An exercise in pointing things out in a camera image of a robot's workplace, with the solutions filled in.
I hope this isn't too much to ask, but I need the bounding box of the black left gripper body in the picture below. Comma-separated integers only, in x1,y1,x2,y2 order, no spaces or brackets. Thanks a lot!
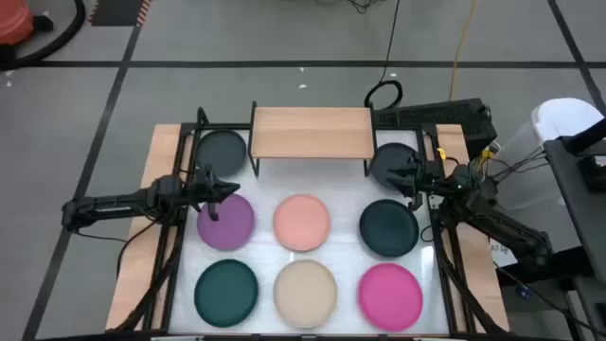
187,165,221,222

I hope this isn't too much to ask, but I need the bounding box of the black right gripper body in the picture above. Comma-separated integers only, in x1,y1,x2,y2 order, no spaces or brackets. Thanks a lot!
405,158,449,212

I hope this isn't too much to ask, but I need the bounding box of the wooden shelf with black legs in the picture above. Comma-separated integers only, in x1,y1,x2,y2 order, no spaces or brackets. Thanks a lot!
247,100,381,179

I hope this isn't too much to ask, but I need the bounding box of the black plate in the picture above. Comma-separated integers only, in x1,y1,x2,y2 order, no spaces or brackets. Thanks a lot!
368,141,420,191

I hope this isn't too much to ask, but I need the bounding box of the dark grey plate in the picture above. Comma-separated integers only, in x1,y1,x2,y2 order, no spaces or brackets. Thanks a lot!
195,128,248,179

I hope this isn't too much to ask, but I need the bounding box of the purple plate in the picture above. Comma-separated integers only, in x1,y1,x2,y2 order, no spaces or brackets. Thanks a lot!
196,192,257,253

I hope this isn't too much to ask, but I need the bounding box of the dark teal plate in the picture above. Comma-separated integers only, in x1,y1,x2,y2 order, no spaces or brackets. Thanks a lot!
358,198,420,259

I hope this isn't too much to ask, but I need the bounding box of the white table cover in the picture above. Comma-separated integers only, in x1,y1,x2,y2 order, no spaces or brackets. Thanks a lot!
168,127,452,335

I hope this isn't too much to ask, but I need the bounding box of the black computer box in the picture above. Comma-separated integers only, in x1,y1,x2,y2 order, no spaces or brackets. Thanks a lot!
372,97,499,158

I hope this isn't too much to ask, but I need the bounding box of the salmon pink plate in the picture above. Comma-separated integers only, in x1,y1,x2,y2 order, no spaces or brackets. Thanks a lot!
272,193,332,253

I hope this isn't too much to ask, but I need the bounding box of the green plate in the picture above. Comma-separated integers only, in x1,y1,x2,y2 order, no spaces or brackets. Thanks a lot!
193,259,260,330

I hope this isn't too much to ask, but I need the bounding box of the white paper label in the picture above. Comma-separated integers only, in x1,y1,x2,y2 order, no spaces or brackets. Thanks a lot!
490,239,520,269

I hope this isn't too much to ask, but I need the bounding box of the magenta pink plate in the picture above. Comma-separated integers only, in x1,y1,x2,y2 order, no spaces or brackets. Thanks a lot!
357,262,424,333

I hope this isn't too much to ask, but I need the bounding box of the beige plate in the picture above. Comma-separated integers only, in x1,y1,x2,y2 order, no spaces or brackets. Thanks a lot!
272,259,339,330

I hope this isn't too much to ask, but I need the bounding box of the white rounded chair back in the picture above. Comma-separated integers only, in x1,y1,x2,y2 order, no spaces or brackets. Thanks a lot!
529,97,606,144

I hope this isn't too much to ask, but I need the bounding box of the black side stand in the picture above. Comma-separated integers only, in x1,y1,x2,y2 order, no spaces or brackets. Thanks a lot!
543,117,606,290

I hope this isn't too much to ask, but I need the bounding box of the black mat with striped edge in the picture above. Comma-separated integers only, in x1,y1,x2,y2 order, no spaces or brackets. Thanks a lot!
87,0,153,28

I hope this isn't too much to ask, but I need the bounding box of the orange vacuum cleaner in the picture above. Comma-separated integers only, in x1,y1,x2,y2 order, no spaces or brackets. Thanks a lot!
0,0,54,46

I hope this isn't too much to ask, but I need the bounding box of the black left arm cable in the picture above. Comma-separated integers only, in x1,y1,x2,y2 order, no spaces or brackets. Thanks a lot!
74,220,160,281

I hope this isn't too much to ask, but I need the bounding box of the black cable bundle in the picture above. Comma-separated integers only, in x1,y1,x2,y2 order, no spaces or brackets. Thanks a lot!
490,145,548,184

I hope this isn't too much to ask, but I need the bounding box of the black floor cable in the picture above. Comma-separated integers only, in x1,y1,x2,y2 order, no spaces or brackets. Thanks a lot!
363,0,404,109

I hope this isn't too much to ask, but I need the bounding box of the yellow floor cable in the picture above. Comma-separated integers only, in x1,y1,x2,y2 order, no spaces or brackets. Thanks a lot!
447,0,478,102

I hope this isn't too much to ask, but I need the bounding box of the thin black cable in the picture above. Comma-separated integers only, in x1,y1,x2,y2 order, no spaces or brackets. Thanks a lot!
491,260,606,338

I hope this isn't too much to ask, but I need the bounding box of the black vacuum hose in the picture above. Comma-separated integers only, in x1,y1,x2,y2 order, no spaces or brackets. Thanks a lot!
0,0,87,71

